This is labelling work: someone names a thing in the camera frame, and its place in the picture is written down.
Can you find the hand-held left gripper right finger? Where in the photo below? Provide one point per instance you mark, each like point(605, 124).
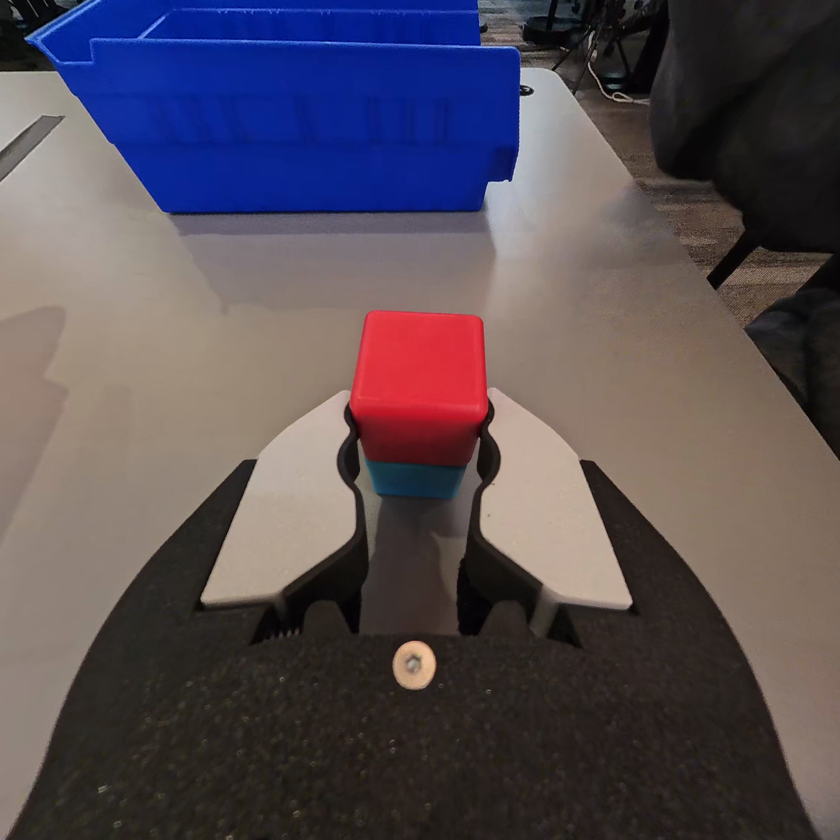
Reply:
point(551, 518)

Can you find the blue plastic bin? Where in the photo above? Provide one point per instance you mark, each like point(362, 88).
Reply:
point(295, 131)

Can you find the cyan cube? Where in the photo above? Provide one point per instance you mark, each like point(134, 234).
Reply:
point(413, 479)

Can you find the grey desk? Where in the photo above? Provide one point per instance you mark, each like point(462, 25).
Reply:
point(656, 361)

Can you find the red cube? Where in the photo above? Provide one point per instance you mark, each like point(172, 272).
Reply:
point(417, 380)

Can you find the black office chair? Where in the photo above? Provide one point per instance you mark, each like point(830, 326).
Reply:
point(748, 98)

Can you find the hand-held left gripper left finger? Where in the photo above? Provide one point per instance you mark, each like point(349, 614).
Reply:
point(282, 518)

